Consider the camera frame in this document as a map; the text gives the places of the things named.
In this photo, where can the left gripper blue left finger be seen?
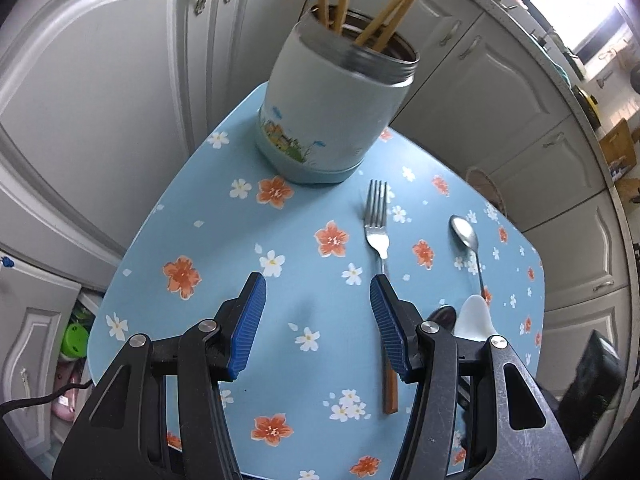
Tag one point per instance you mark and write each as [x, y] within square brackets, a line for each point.
[238, 321]

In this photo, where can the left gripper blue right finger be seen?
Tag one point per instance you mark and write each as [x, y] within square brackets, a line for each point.
[398, 321]

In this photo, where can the white plastic rice paddle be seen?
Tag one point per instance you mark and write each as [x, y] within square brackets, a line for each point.
[474, 320]

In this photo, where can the fork with brown handle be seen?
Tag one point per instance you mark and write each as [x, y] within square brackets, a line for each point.
[374, 225]

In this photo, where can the all steel spoon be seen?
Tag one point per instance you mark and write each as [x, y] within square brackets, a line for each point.
[468, 238]

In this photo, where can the steel spoon with blue handle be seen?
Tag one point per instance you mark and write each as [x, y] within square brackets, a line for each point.
[445, 317]

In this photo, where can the blue floral table mat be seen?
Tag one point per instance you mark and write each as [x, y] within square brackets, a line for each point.
[309, 403]

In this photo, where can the green plastic toy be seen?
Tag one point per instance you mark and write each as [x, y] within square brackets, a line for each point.
[74, 342]

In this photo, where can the woven basket on floor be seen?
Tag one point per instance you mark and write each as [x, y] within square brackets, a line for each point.
[483, 184]

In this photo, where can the wooden cutting board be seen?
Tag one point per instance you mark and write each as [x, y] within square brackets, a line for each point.
[617, 145]

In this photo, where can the light blue steel utensil jar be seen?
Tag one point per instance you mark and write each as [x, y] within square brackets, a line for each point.
[328, 100]

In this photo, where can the black pan with yellow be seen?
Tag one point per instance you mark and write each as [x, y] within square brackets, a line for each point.
[589, 107]

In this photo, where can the bamboo chopstick in jar right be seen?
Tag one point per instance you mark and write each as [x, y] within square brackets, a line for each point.
[388, 29]

